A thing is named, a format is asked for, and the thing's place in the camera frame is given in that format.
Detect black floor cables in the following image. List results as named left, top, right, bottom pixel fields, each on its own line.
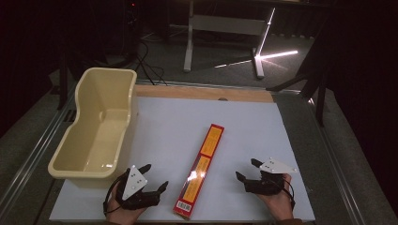
left=133, top=39, right=168, bottom=86

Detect black tripod stand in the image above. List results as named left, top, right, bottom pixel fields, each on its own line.
left=266, top=18, right=333, bottom=128

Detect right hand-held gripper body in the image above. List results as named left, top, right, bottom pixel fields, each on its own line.
left=243, top=157, right=299, bottom=197

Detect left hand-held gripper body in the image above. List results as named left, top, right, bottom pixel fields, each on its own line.
left=115, top=165, right=161, bottom=211

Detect person's left hand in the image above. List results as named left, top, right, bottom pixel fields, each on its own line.
left=106, top=182, right=148, bottom=225

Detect person's right hand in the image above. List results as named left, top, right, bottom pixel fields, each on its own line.
left=253, top=173, right=296, bottom=222

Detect cream plastic tub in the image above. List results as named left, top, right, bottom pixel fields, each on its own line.
left=47, top=67, right=139, bottom=189

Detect metal floor rail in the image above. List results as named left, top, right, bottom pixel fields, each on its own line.
left=306, top=96, right=369, bottom=225
left=0, top=92, right=78, bottom=217

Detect long red orange box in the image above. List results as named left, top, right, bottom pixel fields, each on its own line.
left=173, top=123, right=225, bottom=221

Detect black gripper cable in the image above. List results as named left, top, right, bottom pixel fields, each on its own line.
left=275, top=176, right=297, bottom=211
left=102, top=172, right=129, bottom=218

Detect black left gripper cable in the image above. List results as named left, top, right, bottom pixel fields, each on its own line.
left=102, top=172, right=129, bottom=218

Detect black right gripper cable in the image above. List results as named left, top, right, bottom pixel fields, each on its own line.
left=275, top=176, right=297, bottom=211

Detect white metal table frame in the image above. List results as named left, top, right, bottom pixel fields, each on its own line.
left=182, top=0, right=277, bottom=80

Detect wooden board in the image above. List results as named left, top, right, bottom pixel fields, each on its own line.
left=134, top=84, right=275, bottom=104

